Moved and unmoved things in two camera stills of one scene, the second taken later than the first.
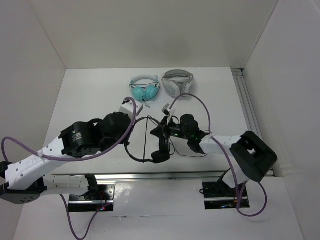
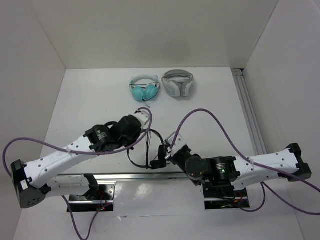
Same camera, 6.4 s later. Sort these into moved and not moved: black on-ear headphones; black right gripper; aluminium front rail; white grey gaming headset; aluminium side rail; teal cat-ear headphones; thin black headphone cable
Moved: black on-ear headphones; thin black headphone cable; black right gripper
Not moved: aluminium front rail; aluminium side rail; white grey gaming headset; teal cat-ear headphones
